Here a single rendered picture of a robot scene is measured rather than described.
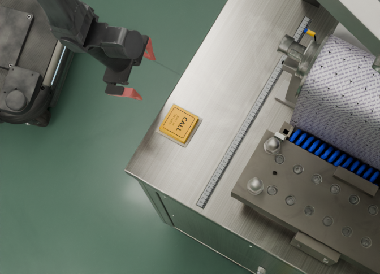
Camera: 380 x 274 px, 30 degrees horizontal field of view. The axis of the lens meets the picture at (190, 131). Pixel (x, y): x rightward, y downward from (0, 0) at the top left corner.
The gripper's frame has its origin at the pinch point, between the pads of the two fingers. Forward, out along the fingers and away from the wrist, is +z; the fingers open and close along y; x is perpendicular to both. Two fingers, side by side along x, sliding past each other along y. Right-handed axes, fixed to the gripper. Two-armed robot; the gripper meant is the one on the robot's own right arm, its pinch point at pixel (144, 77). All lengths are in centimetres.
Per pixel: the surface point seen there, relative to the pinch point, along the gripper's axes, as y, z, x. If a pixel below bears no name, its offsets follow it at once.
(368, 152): -5, 20, -47
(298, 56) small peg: 5.0, -4.4, -38.6
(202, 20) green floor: 60, 88, 58
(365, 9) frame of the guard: -14, -58, -74
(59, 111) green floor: 10, 67, 94
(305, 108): -1.2, 6.7, -37.0
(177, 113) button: -2.7, 14.4, -0.6
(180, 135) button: -7.8, 15.5, -2.5
